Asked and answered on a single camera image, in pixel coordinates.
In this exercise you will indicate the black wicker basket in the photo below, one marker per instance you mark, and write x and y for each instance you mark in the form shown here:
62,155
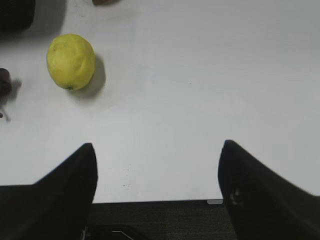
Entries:
16,15

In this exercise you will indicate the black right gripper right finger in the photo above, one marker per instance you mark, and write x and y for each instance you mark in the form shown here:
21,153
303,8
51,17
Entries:
261,204

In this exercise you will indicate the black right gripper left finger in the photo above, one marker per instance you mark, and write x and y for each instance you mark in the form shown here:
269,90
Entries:
57,206

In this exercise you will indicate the yellow lemon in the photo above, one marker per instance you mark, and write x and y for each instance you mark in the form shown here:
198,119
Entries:
71,61

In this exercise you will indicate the orange mango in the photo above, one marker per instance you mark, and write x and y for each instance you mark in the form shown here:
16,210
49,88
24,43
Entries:
104,2

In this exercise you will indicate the red grape bunch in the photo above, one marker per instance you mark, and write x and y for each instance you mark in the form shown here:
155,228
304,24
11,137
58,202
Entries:
9,89

